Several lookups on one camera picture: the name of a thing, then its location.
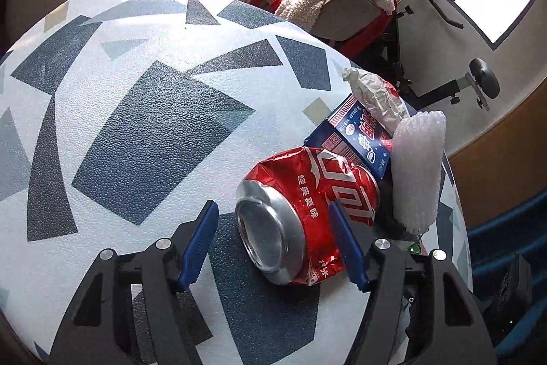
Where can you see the wooden panel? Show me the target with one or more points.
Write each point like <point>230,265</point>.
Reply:
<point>506,165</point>

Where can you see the white foam fruit net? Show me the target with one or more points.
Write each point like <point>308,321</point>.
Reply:
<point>416,159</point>

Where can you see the crushed red soda can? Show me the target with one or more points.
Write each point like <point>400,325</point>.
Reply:
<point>282,212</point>

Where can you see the geometric patterned table cover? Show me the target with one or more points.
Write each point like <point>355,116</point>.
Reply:
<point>119,120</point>

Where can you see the green snack wrapper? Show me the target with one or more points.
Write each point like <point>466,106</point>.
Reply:
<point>417,248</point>

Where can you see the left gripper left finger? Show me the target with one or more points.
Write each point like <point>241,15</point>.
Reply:
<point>199,235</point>

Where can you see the blue curtain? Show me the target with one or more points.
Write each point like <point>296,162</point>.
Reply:
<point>493,245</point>

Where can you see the white paper wrapper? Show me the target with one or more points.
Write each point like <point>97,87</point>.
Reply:
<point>379,97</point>

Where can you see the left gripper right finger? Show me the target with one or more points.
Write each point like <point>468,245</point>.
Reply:
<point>350,251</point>

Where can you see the blue cardboard box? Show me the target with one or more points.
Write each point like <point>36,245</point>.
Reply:
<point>352,132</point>

